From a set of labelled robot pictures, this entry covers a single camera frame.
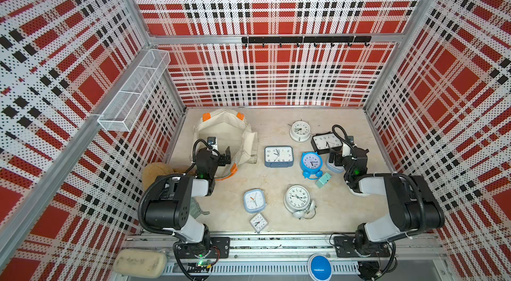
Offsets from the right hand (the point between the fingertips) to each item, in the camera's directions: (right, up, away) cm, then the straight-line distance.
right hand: (342, 148), depth 95 cm
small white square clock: (-40, -28, -17) cm, 52 cm away
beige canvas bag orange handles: (-55, +9, +1) cm, 55 cm away
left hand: (-59, +1, 0) cm, 59 cm away
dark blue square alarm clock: (-31, -4, +1) cm, 31 cm away
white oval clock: (-4, -10, -29) cm, 31 cm away
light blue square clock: (-6, -8, -4) cm, 11 cm away
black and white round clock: (-19, +8, +10) cm, 23 cm away
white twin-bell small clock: (-24, -21, -13) cm, 35 cm away
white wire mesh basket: (-104, +19, -3) cm, 106 cm away
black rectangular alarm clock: (-8, +2, +7) cm, 11 cm away
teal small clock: (-12, -13, -9) cm, 20 cm away
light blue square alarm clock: (-42, -21, -11) cm, 49 cm away
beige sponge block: (-81, -37, -27) cm, 93 cm away
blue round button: (-18, -40, -26) cm, 51 cm away
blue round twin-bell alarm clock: (-16, -8, 0) cm, 17 cm away
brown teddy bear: (-80, -6, -23) cm, 83 cm away
